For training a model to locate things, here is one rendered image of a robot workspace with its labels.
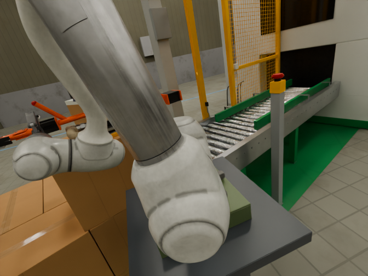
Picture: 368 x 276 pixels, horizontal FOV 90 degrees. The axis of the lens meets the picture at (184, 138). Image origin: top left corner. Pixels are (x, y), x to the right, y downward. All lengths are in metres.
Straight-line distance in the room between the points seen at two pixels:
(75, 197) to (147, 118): 0.80
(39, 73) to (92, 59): 9.69
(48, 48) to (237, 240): 0.68
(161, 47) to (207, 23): 8.25
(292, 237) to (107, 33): 0.62
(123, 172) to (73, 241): 0.40
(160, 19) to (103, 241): 2.12
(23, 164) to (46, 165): 0.05
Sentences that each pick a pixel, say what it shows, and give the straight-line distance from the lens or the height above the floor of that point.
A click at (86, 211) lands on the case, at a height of 0.65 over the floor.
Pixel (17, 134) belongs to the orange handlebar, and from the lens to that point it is 1.11.
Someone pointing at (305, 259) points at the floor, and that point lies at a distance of 1.53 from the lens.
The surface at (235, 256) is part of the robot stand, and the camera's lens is 0.59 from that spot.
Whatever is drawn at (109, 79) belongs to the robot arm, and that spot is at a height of 1.24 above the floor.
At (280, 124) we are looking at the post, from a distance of 1.37.
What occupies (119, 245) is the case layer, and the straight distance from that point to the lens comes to 1.28.
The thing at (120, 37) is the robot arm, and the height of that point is 1.29.
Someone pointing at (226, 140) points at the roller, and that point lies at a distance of 1.60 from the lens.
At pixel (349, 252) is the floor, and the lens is 1.64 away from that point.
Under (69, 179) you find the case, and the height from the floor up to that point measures 0.85.
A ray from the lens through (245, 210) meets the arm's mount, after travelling 0.63.
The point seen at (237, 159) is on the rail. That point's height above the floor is 0.51.
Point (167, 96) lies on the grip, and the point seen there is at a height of 1.09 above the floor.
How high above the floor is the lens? 1.25
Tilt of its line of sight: 23 degrees down
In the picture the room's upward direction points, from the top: 12 degrees counter-clockwise
